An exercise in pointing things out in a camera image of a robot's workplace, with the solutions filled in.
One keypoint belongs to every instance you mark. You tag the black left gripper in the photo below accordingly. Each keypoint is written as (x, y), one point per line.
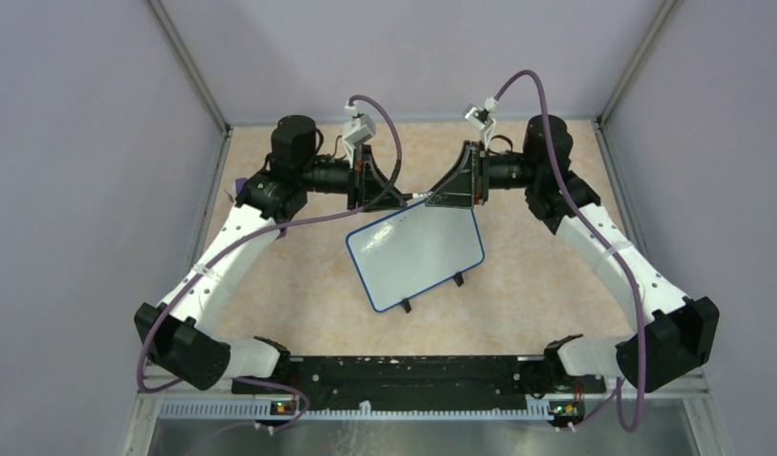
(372, 181)

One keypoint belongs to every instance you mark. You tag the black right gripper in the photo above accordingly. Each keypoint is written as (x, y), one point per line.
(467, 184)

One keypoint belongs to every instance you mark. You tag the blue framed whiteboard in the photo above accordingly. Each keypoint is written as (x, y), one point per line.
(413, 250)

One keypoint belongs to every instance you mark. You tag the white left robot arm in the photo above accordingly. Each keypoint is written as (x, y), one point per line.
(296, 186)

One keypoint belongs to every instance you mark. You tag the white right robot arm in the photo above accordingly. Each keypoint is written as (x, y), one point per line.
(673, 333)

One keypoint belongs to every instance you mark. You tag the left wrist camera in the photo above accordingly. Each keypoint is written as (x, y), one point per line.
(359, 129)

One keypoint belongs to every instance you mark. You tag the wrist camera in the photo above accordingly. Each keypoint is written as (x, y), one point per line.
(481, 117)
(359, 129)

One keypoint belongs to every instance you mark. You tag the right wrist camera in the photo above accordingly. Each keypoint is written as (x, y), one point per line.
(481, 117)

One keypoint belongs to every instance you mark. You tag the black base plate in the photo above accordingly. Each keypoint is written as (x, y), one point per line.
(423, 383)

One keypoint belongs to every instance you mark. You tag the white slotted cable duct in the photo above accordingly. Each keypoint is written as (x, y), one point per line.
(265, 410)

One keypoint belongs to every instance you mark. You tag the aluminium frame rail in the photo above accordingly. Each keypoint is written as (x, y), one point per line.
(676, 419)

